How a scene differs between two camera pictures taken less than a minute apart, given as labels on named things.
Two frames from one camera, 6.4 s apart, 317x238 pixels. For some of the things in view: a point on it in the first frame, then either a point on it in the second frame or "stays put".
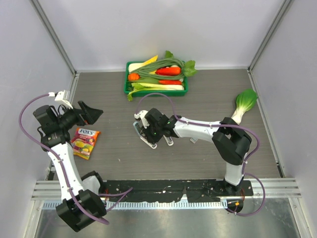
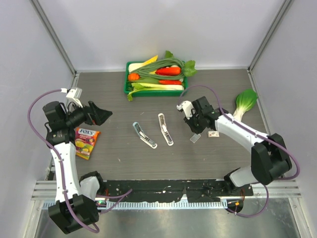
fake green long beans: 169,62 stays put
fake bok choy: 245,100 stays put
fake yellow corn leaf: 152,59 stays put
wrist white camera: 64,96 -> 74,94
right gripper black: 150,138 -> 196,130
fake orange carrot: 133,76 stays put
